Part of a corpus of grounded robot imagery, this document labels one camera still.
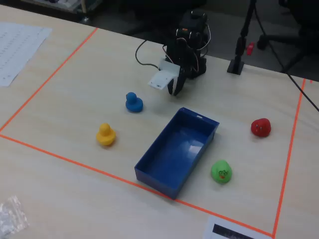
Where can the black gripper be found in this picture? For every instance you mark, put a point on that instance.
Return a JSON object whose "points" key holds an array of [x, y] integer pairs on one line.
{"points": [[182, 70]]}

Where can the blue rubber duck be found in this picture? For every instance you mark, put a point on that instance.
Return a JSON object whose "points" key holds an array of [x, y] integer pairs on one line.
{"points": [[134, 104]]}

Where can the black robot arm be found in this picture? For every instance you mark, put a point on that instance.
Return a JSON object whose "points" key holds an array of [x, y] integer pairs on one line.
{"points": [[197, 67]]}

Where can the blue plastic box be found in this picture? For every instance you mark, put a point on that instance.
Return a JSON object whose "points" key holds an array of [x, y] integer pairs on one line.
{"points": [[174, 154]]}

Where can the yellow rubber duck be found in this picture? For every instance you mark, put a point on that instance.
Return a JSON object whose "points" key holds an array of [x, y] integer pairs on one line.
{"points": [[106, 137]]}

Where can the red rubber duck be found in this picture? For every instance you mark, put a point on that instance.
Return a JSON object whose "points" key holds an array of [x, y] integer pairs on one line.
{"points": [[261, 128]]}

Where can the green rubber duck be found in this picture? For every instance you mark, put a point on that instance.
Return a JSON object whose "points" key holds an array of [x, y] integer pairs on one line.
{"points": [[221, 173]]}

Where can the red clamp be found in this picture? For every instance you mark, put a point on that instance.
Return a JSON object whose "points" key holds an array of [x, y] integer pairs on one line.
{"points": [[250, 48]]}

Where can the orange tape strip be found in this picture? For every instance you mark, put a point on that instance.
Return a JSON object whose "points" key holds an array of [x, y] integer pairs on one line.
{"points": [[99, 170], [289, 156], [49, 77]]}

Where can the wheeled shelf cart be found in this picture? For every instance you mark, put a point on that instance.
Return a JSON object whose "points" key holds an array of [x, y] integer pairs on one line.
{"points": [[74, 6]]}

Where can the black office chair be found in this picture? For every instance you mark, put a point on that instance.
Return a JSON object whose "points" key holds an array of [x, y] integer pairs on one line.
{"points": [[294, 27]]}

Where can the paper with black bar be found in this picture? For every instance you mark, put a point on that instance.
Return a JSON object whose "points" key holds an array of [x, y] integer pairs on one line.
{"points": [[224, 230]]}

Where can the white printed paper sheet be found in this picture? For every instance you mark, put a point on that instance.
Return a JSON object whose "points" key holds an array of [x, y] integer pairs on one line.
{"points": [[17, 52]]}

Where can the clear plastic bag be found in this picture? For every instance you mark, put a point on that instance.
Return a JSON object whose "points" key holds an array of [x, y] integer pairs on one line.
{"points": [[11, 217]]}

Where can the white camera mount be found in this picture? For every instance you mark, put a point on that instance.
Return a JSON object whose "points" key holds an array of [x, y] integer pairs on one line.
{"points": [[162, 77]]}

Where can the black camera stand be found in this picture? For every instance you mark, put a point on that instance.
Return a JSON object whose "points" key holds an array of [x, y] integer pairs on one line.
{"points": [[236, 65]]}

